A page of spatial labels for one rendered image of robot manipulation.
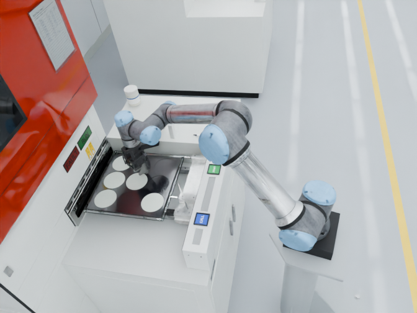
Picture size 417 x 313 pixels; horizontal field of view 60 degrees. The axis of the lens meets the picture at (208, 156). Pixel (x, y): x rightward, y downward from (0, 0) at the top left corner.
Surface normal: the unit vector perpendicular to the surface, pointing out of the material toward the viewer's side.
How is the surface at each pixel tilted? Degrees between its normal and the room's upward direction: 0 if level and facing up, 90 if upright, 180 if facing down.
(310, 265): 0
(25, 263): 90
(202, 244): 0
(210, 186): 0
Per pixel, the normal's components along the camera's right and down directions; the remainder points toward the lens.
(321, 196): 0.03, -0.75
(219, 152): -0.63, 0.54
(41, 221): 0.98, 0.07
